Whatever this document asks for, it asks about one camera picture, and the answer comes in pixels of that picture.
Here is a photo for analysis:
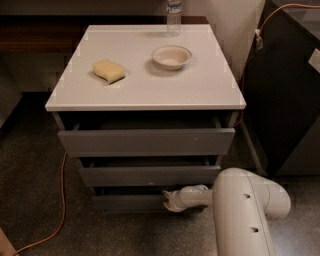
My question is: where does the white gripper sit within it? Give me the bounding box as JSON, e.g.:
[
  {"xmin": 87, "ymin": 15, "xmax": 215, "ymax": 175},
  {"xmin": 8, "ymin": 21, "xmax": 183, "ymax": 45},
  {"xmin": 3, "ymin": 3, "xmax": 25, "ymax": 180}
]
[{"xmin": 162, "ymin": 190, "xmax": 186, "ymax": 212}]

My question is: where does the grey bottom drawer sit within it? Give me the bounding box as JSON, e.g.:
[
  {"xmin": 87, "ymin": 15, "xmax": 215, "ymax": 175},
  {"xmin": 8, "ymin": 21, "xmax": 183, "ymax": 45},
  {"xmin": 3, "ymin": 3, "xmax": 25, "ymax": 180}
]
[{"xmin": 91, "ymin": 185, "xmax": 212, "ymax": 211}]

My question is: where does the grey drawer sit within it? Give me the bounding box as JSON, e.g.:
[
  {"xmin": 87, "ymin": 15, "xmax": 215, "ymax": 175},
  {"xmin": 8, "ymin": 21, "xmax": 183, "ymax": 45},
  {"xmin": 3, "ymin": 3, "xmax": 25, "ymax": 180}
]
[
  {"xmin": 58, "ymin": 127, "xmax": 235, "ymax": 157},
  {"xmin": 79, "ymin": 156, "xmax": 221, "ymax": 187},
  {"xmin": 91, "ymin": 185, "xmax": 212, "ymax": 211}
]

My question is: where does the yellow sponge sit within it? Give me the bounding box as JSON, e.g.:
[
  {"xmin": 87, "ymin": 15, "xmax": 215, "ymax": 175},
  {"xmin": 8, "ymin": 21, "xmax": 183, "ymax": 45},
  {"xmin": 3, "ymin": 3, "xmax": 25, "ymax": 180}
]
[{"xmin": 92, "ymin": 59, "xmax": 125, "ymax": 84}]

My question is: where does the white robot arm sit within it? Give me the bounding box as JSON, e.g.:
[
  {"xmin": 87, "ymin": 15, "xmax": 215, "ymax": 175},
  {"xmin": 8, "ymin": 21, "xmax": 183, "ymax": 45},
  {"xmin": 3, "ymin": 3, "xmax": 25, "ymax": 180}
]
[{"xmin": 164, "ymin": 168, "xmax": 291, "ymax": 256}]

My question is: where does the grey middle drawer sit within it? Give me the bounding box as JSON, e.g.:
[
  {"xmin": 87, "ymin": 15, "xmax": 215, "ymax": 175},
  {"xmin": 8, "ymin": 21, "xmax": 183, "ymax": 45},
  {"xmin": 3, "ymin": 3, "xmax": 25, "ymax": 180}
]
[{"xmin": 79, "ymin": 156, "xmax": 221, "ymax": 187}]

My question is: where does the white grey drawer cabinet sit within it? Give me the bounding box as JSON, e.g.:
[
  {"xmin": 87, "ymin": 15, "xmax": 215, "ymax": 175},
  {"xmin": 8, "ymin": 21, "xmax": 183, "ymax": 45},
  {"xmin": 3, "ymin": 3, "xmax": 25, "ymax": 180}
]
[{"xmin": 44, "ymin": 23, "xmax": 247, "ymax": 214}]

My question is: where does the grey top drawer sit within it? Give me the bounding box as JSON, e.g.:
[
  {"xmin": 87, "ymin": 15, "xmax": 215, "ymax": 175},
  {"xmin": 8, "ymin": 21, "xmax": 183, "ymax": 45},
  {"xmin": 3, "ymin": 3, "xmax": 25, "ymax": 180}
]
[{"xmin": 58, "ymin": 127, "xmax": 235, "ymax": 157}]

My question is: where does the white paper bowl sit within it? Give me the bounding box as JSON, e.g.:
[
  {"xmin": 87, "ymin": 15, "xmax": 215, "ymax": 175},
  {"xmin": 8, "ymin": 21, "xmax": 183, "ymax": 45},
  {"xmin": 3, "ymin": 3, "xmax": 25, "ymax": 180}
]
[{"xmin": 151, "ymin": 45, "xmax": 192, "ymax": 71}]

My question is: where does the dark cabinet on right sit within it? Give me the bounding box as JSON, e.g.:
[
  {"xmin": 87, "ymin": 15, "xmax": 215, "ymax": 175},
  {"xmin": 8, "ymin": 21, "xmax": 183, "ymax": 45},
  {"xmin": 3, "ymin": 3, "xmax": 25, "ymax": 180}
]
[{"xmin": 242, "ymin": 0, "xmax": 320, "ymax": 176}]

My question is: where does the clear plastic water bottle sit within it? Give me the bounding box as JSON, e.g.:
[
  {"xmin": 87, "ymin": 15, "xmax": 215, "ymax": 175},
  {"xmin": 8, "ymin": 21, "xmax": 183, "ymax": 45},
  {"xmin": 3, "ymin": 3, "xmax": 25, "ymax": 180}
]
[{"xmin": 166, "ymin": 0, "xmax": 182, "ymax": 36}]

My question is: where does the dark wooden bench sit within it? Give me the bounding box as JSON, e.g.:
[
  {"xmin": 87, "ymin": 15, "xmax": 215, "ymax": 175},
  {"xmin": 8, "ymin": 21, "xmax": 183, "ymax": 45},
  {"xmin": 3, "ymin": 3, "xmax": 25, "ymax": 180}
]
[{"xmin": 0, "ymin": 15, "xmax": 209, "ymax": 54}]

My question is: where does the orange extension cable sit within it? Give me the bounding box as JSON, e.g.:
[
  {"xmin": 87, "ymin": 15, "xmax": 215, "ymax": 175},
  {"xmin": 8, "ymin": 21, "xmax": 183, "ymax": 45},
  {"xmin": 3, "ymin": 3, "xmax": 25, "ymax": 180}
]
[{"xmin": 11, "ymin": 152, "xmax": 68, "ymax": 256}]

